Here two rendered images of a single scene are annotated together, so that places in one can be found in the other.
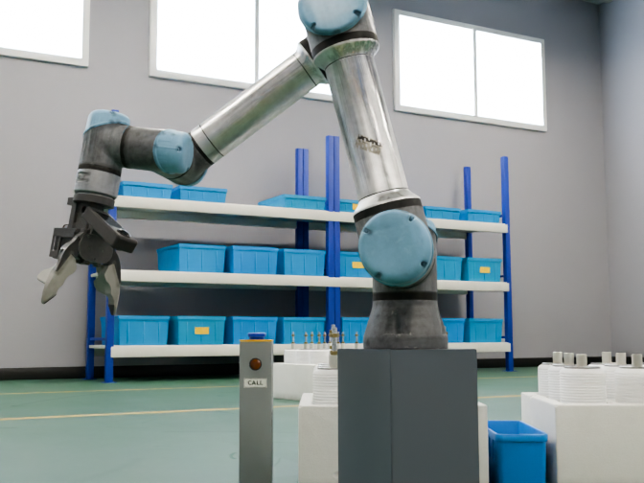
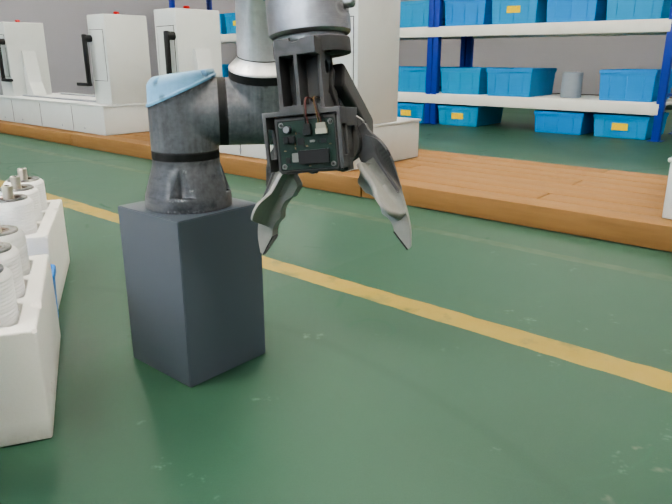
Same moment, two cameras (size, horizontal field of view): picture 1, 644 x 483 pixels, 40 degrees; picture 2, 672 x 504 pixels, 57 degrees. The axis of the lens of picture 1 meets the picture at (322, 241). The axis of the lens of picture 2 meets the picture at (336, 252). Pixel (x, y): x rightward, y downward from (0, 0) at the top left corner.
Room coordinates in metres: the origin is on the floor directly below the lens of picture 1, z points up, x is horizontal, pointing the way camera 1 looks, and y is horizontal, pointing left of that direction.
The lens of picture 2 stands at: (1.72, 0.97, 0.55)
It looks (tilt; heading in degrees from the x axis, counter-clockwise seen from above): 17 degrees down; 249
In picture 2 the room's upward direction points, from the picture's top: straight up
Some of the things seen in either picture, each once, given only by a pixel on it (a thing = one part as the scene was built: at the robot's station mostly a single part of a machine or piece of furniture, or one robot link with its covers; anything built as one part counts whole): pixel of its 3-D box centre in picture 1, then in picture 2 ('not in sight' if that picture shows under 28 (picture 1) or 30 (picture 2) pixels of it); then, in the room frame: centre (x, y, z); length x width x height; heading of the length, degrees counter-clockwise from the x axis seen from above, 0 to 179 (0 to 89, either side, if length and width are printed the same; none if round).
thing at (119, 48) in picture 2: not in sight; (76, 71); (1.78, -4.07, 0.45); 1.61 x 0.57 x 0.74; 118
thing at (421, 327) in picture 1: (404, 320); (187, 176); (1.57, -0.15, 0.35); 0.15 x 0.15 x 0.10
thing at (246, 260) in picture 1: (243, 263); not in sight; (6.90, 0.62, 0.90); 0.50 x 0.38 x 0.21; 27
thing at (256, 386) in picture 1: (256, 412); not in sight; (1.95, 0.14, 0.16); 0.07 x 0.07 x 0.31; 0
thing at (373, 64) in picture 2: not in sight; (274, 77); (0.81, -2.27, 0.45); 1.45 x 0.57 x 0.74; 118
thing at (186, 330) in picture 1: (190, 331); not in sight; (6.69, 1.01, 0.36); 0.50 x 0.38 x 0.21; 29
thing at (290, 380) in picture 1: (325, 380); not in sight; (4.57, -0.01, 0.09); 0.39 x 0.39 x 0.18; 35
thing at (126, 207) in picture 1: (316, 257); not in sight; (7.26, 0.04, 0.97); 3.68 x 0.64 x 1.94; 118
